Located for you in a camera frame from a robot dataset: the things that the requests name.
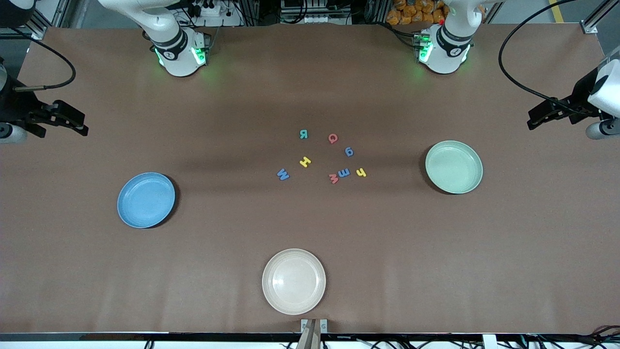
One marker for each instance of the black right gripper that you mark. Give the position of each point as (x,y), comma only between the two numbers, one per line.
(14,104)

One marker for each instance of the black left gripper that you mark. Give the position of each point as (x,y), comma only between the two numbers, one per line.
(580,95)

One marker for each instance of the yellow foam lowercase h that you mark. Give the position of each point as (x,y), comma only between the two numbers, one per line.
(361,172)

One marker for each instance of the blue foam letter g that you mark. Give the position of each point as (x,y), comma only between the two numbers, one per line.
(350,153)

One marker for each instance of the blue foam lowercase m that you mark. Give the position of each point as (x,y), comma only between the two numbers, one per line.
(344,173)

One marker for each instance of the red foam letter Q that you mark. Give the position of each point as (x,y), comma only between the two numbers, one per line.
(335,141)

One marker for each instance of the red foam lowercase w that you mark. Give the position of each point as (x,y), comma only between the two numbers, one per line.
(333,179)

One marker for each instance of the blue foam uppercase W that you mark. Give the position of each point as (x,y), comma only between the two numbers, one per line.
(283,175)

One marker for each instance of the green foam letter R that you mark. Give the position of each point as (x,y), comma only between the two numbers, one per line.
(305,134)

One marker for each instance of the yellow foam uppercase H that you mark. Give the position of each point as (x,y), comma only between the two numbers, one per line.
(305,162)

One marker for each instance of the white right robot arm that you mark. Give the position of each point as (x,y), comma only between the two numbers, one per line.
(177,53)

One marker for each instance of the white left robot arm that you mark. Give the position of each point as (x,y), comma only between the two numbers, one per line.
(445,48)

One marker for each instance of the green plate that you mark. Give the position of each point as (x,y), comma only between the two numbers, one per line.
(454,167)

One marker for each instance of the blue plate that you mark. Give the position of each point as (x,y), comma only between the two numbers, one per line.
(145,200)

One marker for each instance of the beige plate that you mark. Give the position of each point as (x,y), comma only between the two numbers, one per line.
(294,281)

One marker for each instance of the orange snack bag pile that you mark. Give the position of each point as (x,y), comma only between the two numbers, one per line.
(402,14)

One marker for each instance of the large white power strip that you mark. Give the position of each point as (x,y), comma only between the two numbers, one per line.
(227,19)

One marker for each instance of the small white power strip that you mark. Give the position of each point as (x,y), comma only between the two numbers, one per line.
(315,19)

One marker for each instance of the aluminium frame corner post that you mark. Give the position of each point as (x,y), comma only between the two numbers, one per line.
(590,27)
(38,34)

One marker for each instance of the metal table edge bracket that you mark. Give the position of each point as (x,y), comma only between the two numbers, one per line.
(304,324)

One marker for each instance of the beige mounting post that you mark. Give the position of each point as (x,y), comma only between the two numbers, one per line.
(310,339)

